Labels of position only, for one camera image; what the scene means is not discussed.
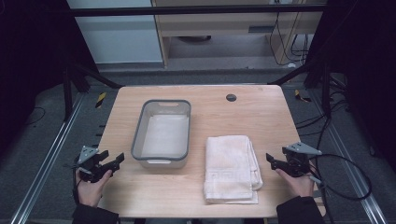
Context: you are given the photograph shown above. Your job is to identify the hanging black desk cables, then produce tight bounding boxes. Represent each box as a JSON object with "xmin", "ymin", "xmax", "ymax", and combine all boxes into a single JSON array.
[{"xmin": 268, "ymin": 11, "xmax": 313, "ymax": 67}]

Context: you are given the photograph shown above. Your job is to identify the thin black floor cable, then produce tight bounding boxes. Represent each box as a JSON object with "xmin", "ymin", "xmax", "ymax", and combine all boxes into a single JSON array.
[{"xmin": 23, "ymin": 105, "xmax": 47, "ymax": 127}]

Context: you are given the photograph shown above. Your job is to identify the white basin with grey rim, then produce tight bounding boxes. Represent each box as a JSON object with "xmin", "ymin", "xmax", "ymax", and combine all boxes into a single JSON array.
[{"xmin": 130, "ymin": 98, "xmax": 192, "ymax": 170}]

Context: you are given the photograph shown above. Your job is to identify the dark curtain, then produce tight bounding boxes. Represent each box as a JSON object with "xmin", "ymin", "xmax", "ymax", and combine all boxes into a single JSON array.
[
  {"xmin": 0, "ymin": 0, "xmax": 101, "ymax": 157},
  {"xmin": 306, "ymin": 0, "xmax": 396, "ymax": 175}
]

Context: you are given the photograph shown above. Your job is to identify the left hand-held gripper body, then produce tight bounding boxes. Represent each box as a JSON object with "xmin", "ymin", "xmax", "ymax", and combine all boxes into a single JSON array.
[{"xmin": 76, "ymin": 145, "xmax": 110, "ymax": 184}]

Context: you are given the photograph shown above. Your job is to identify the black metal stand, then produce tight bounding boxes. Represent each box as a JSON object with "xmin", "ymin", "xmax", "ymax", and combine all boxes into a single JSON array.
[
  {"xmin": 61, "ymin": 60, "xmax": 125, "ymax": 123},
  {"xmin": 266, "ymin": 57, "xmax": 333, "ymax": 119}
]

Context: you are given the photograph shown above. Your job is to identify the light wooden desk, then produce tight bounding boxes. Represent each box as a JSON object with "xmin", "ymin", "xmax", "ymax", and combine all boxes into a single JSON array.
[{"xmin": 150, "ymin": 0, "xmax": 329, "ymax": 68}]

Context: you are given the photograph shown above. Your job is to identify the metal floor rail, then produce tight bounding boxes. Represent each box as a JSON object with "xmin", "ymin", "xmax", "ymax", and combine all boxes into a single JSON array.
[
  {"xmin": 9, "ymin": 92, "xmax": 86, "ymax": 224},
  {"xmin": 310, "ymin": 89, "xmax": 388, "ymax": 224}
]

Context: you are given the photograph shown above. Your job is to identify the person's left hand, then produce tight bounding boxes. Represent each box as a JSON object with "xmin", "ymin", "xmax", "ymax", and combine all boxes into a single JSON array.
[{"xmin": 75, "ymin": 169, "xmax": 113, "ymax": 208}]

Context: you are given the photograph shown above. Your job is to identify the person's right hand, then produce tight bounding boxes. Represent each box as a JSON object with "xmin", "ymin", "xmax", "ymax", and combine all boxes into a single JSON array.
[{"xmin": 275, "ymin": 168, "xmax": 316, "ymax": 198}]

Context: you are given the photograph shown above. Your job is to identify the yellow black tape marker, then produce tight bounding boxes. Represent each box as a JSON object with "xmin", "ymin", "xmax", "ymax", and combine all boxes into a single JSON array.
[
  {"xmin": 94, "ymin": 91, "xmax": 107, "ymax": 109},
  {"xmin": 293, "ymin": 89, "xmax": 313, "ymax": 104}
]

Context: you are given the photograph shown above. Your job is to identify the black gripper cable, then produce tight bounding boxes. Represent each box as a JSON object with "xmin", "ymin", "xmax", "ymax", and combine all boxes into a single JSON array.
[{"xmin": 307, "ymin": 153, "xmax": 374, "ymax": 224}]

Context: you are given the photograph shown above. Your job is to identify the folded white towel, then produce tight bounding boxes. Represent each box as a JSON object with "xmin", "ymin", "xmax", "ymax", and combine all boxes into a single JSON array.
[{"xmin": 203, "ymin": 134, "xmax": 264, "ymax": 205}]

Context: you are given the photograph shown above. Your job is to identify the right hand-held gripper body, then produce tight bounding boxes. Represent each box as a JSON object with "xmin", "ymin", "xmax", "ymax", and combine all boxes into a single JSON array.
[{"xmin": 281, "ymin": 141, "xmax": 323, "ymax": 178}]

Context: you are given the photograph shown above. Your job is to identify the white cabinet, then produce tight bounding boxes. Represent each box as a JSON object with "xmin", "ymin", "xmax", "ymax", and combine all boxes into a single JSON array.
[{"xmin": 66, "ymin": 0, "xmax": 165, "ymax": 65}]

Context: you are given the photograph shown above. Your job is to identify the black horizontal frame bar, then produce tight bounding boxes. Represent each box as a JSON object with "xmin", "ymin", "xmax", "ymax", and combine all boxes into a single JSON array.
[{"xmin": 68, "ymin": 4, "xmax": 329, "ymax": 18}]

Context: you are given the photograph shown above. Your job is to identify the black floor cables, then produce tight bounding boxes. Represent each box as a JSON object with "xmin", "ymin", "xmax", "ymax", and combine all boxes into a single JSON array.
[{"xmin": 294, "ymin": 80, "xmax": 354, "ymax": 152}]

